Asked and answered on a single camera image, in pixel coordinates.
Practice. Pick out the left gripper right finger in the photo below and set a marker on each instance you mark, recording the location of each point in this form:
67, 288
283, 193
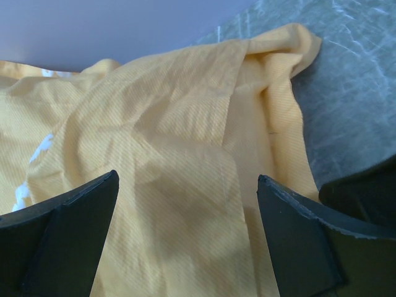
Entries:
318, 251

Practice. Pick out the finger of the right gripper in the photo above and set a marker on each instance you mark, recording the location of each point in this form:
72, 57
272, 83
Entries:
368, 195

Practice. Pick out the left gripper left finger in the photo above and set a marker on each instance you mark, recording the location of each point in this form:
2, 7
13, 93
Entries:
53, 248

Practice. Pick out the orange Mickey Mouse pillowcase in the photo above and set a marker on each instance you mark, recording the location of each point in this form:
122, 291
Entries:
189, 132

